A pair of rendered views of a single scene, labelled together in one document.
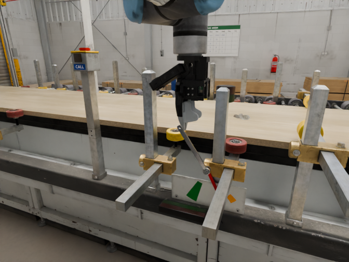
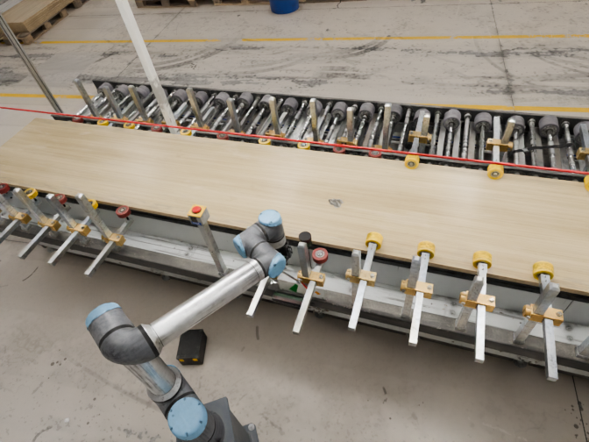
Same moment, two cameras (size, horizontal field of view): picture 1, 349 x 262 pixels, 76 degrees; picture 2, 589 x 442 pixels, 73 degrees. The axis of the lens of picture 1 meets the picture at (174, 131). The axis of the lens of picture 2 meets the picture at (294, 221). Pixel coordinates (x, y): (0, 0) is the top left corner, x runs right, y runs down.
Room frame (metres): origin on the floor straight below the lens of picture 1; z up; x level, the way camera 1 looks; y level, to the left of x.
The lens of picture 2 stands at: (-0.44, -0.21, 2.53)
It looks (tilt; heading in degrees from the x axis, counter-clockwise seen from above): 48 degrees down; 4
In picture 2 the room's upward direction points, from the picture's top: 10 degrees counter-clockwise
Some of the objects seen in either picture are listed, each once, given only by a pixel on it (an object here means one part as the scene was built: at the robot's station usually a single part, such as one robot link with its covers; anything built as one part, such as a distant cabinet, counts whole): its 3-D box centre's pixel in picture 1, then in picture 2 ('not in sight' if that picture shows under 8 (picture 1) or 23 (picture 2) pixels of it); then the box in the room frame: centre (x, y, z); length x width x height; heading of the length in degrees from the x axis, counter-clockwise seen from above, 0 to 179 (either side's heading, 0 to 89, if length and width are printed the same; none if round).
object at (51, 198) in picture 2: not in sight; (71, 223); (1.23, 1.25, 0.88); 0.04 x 0.04 x 0.48; 68
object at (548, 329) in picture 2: not in sight; (547, 318); (0.28, -1.11, 0.95); 0.50 x 0.04 x 0.04; 158
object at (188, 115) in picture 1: (188, 116); not in sight; (0.62, -0.04, 1.04); 0.06 x 0.03 x 0.09; 68
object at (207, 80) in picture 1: (192, 78); (280, 250); (0.63, -0.05, 1.14); 0.09 x 0.08 x 0.12; 68
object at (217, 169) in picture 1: (224, 168); (311, 277); (0.67, -0.17, 0.85); 0.14 x 0.06 x 0.05; 68
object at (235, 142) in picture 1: (234, 154); (320, 260); (0.77, -0.23, 0.85); 0.08 x 0.08 x 0.11
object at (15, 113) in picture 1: (16, 119); (125, 215); (1.26, 0.92, 0.85); 0.08 x 0.08 x 0.11
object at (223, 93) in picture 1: (218, 159); (306, 274); (0.68, -0.15, 0.87); 0.04 x 0.04 x 0.48; 68
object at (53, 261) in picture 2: not in sight; (75, 235); (1.17, 1.23, 0.83); 0.44 x 0.03 x 0.04; 158
